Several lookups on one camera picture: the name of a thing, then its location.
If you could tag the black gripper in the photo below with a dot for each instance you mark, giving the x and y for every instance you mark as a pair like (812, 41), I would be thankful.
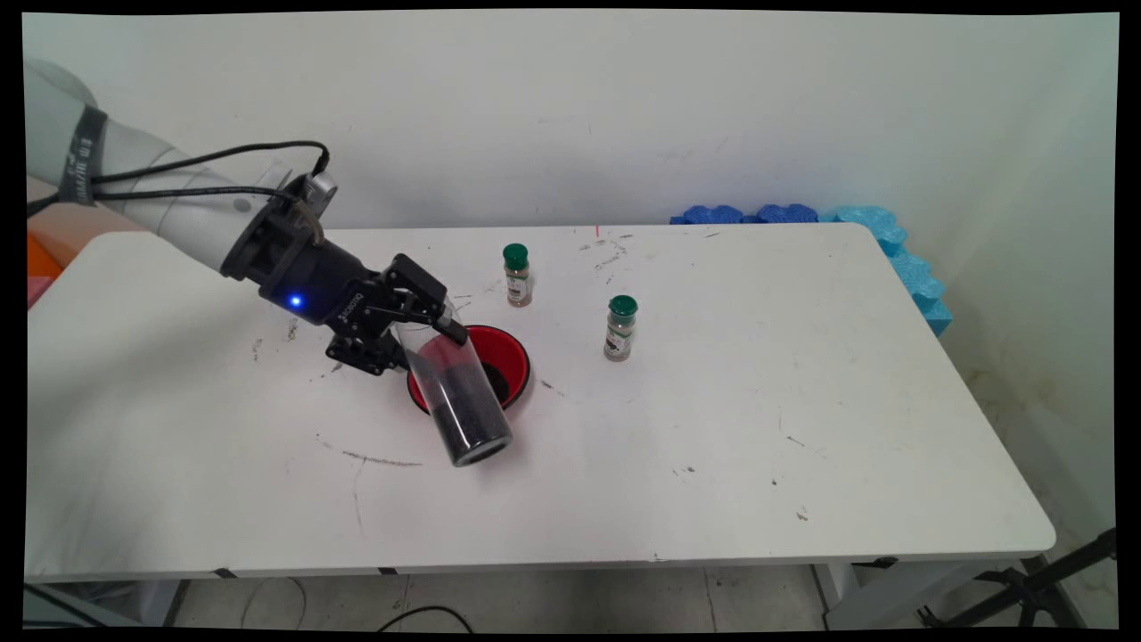
(312, 276)

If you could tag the clear plastic jar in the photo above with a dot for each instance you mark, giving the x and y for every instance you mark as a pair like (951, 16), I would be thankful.
(428, 349)

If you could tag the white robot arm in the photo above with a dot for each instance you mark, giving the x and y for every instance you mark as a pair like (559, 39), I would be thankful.
(178, 209)

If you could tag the red bowl with black rim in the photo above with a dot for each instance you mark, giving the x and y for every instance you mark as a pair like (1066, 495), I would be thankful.
(510, 352)

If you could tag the green-capped spice bottle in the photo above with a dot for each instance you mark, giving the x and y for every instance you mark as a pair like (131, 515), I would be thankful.
(620, 330)
(517, 281)

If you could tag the dark blue foam mat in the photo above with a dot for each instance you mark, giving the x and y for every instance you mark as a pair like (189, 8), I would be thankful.
(787, 214)
(709, 215)

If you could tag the pink foam block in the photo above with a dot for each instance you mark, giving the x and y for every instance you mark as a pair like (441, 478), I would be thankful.
(37, 291)

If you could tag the orange foam block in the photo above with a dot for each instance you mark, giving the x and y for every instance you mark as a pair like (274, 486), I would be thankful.
(40, 259)

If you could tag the white table leg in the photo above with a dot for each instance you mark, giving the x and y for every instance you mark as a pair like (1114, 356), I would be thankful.
(156, 602)
(891, 597)

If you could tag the light blue foam mat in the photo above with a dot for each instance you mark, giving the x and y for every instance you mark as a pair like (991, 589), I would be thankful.
(900, 259)

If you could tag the black tripod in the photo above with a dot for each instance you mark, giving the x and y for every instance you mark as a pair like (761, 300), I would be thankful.
(1034, 588)

